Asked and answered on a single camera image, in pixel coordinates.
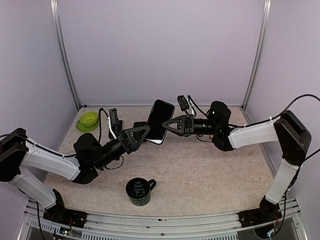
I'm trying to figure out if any black phone case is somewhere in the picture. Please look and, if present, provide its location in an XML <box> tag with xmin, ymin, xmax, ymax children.
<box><xmin>145</xmin><ymin>99</ymin><xmax>175</xmax><ymax>140</ymax></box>
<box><xmin>133</xmin><ymin>121</ymin><xmax>149</xmax><ymax>131</ymax></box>

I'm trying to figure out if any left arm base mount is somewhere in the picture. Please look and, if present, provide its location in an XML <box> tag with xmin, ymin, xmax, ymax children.
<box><xmin>43</xmin><ymin>204</ymin><xmax>88</xmax><ymax>229</ymax></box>

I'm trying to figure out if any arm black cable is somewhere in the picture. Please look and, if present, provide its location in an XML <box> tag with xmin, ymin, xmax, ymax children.
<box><xmin>0</xmin><ymin>107</ymin><xmax>126</xmax><ymax>240</ymax></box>
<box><xmin>187</xmin><ymin>93</ymin><xmax>320</xmax><ymax>236</ymax></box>

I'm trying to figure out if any right aluminium frame post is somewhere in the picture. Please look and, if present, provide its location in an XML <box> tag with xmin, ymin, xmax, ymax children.
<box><xmin>241</xmin><ymin>0</ymin><xmax>272</xmax><ymax>112</ymax></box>

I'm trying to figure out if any aluminium frame post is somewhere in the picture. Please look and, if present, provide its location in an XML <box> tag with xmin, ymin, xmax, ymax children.
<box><xmin>241</xmin><ymin>0</ymin><xmax>272</xmax><ymax>112</ymax></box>
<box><xmin>50</xmin><ymin>0</ymin><xmax>82</xmax><ymax>111</ymax></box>

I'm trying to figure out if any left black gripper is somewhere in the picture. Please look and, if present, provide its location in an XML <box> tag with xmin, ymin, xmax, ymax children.
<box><xmin>92</xmin><ymin>125</ymin><xmax>151</xmax><ymax>170</ymax></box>

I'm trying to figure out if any silver edged black phone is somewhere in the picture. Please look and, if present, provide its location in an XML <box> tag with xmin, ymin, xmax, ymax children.
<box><xmin>146</xmin><ymin>139</ymin><xmax>164</xmax><ymax>145</ymax></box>

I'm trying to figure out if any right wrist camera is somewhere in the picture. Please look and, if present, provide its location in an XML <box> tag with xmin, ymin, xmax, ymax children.
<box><xmin>177</xmin><ymin>95</ymin><xmax>197</xmax><ymax>117</ymax></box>

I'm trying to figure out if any green plastic bowl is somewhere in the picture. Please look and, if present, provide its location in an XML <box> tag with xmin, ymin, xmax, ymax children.
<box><xmin>79</xmin><ymin>111</ymin><xmax>98</xmax><ymax>128</ymax></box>

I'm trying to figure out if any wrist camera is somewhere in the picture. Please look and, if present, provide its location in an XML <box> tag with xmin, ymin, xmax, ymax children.
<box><xmin>177</xmin><ymin>95</ymin><xmax>197</xmax><ymax>117</ymax></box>
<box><xmin>108</xmin><ymin>108</ymin><xmax>120</xmax><ymax>140</ymax></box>

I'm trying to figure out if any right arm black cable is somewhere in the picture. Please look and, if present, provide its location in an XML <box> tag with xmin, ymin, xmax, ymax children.
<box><xmin>187</xmin><ymin>93</ymin><xmax>320</xmax><ymax>236</ymax></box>

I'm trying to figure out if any black mug green print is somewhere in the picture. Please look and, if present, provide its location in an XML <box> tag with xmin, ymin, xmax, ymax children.
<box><xmin>125</xmin><ymin>177</ymin><xmax>157</xmax><ymax>207</ymax></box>

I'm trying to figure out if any front aluminium rail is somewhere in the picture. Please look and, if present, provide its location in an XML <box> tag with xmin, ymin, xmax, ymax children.
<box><xmin>14</xmin><ymin>198</ymin><xmax>310</xmax><ymax>240</ymax></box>

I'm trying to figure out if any left aluminium frame post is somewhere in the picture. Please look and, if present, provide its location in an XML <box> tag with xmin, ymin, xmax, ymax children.
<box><xmin>50</xmin><ymin>0</ymin><xmax>82</xmax><ymax>111</ymax></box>

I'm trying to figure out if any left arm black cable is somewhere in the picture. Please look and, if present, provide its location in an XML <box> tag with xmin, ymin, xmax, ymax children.
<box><xmin>0</xmin><ymin>107</ymin><xmax>126</xmax><ymax>240</ymax></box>

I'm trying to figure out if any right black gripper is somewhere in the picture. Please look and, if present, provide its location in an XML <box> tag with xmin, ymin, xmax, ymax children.
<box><xmin>162</xmin><ymin>113</ymin><xmax>220</xmax><ymax>136</ymax></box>

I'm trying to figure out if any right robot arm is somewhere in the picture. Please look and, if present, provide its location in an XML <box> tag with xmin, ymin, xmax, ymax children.
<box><xmin>162</xmin><ymin>101</ymin><xmax>312</xmax><ymax>222</ymax></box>

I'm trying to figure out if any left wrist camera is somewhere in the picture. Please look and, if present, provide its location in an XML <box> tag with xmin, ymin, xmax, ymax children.
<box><xmin>108</xmin><ymin>108</ymin><xmax>120</xmax><ymax>140</ymax></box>

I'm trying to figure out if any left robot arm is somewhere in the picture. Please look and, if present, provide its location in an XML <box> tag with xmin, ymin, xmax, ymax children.
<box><xmin>0</xmin><ymin>125</ymin><xmax>150</xmax><ymax>223</ymax></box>

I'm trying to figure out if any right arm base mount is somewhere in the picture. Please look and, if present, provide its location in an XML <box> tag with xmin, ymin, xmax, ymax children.
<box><xmin>238</xmin><ymin>204</ymin><xmax>282</xmax><ymax>228</ymax></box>

